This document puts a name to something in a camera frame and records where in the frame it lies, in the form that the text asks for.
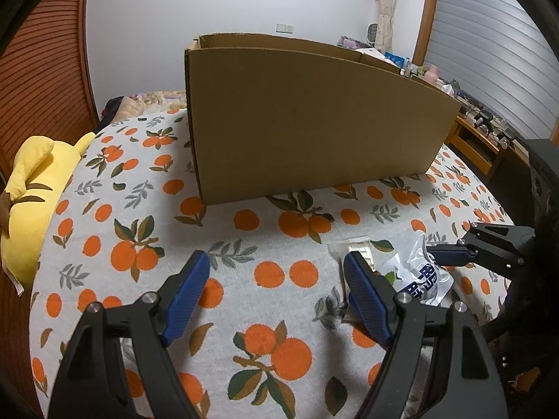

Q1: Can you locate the grey window blind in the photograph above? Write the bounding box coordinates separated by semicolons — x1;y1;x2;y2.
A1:
426;0;559;140

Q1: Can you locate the yellow plush toy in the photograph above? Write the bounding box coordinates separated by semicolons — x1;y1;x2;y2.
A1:
0;133;96;293

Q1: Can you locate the orange print blanket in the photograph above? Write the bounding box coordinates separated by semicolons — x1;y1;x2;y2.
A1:
28;111;520;419

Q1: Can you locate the dark red cloth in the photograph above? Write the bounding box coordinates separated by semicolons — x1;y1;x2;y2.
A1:
100;96;125;125

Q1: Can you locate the clear plastic snack packet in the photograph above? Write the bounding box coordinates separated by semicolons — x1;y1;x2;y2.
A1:
327;236;380;324

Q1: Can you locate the brown cardboard scrap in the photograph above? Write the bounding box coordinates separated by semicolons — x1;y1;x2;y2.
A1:
509;367;542;391

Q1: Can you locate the beige curtain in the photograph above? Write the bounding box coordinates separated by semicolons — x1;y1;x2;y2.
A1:
376;0;402;55

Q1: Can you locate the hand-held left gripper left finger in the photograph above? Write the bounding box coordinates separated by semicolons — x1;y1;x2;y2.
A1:
47;250;211;419

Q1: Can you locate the wooden cabinet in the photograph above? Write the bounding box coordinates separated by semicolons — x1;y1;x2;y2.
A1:
448;113;531;184

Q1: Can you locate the wooden louvered wardrobe door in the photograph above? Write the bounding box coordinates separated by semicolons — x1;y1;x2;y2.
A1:
0;0;99;179

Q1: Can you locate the wooden window frame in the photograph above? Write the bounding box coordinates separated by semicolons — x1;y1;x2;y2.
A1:
413;0;440;66

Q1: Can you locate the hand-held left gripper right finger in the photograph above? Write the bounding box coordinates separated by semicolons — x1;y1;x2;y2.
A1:
343;251;509;419

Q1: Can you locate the brown cardboard box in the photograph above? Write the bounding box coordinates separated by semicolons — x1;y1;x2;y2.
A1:
183;32;461;207

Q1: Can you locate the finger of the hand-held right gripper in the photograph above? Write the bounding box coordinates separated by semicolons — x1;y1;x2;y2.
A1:
427;222;536;255
437;250;531;278

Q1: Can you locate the floral bed sheet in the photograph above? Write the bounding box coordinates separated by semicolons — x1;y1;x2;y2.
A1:
120;89;188;116

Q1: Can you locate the white packet with blue lettering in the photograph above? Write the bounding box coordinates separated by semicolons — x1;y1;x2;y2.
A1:
378;231;452;306

